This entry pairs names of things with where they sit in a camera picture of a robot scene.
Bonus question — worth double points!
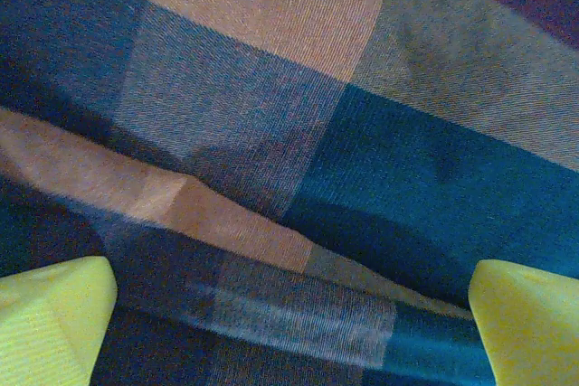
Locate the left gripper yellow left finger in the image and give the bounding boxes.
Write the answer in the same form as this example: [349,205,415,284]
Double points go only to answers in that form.
[0,255,119,386]

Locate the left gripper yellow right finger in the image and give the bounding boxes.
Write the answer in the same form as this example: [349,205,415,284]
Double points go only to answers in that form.
[467,259,579,386]

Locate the multicolour plaid long sleeve shirt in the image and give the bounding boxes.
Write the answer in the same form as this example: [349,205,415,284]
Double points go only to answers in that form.
[0,0,579,386]

